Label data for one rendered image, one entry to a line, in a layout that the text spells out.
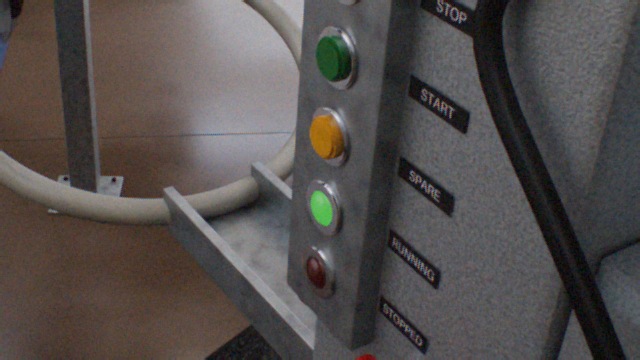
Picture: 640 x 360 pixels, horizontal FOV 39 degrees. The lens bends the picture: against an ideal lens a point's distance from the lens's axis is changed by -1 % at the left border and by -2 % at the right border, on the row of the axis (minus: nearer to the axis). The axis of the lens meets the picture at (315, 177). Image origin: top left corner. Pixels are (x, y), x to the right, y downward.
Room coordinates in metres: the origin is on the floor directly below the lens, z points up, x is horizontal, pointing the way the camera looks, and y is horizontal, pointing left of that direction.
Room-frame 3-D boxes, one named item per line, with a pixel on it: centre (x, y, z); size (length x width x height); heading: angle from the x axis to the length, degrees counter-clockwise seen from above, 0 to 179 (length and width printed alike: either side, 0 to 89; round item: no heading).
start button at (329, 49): (0.46, -0.01, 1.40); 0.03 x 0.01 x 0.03; 36
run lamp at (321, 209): (0.46, -0.01, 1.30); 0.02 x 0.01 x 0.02; 36
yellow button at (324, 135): (0.46, -0.01, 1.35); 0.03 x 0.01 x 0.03; 36
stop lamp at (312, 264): (0.46, -0.01, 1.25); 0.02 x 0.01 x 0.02; 36
